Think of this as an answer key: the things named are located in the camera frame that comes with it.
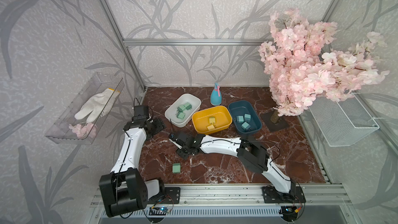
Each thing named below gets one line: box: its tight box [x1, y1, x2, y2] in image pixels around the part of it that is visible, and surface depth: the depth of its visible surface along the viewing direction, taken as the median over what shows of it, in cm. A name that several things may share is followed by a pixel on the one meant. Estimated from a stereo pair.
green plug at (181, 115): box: [176, 112, 186, 120], surface depth 104 cm
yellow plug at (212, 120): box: [208, 116, 217, 125], surface depth 100 cm
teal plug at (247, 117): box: [244, 113, 251, 122], surface depth 101 cm
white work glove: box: [74, 88, 121, 124], surface depth 68 cm
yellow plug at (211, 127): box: [206, 123, 217, 131], surface depth 98 cm
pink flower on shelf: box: [68, 122, 98, 139], surface depth 60 cm
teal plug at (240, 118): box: [236, 115, 245, 123], surface depth 101 cm
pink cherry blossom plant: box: [258, 7, 390, 124], surface depth 57 cm
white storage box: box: [164, 93, 202, 129], surface depth 107 cm
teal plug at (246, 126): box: [241, 121, 252, 132], surface depth 98 cm
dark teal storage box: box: [228, 100, 263, 135], surface depth 101 cm
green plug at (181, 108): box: [176, 104, 186, 113], surface depth 107 cm
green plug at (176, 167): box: [172, 162, 181, 174], surface depth 82 cm
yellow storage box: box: [191, 105, 233, 136], surface depth 101 cm
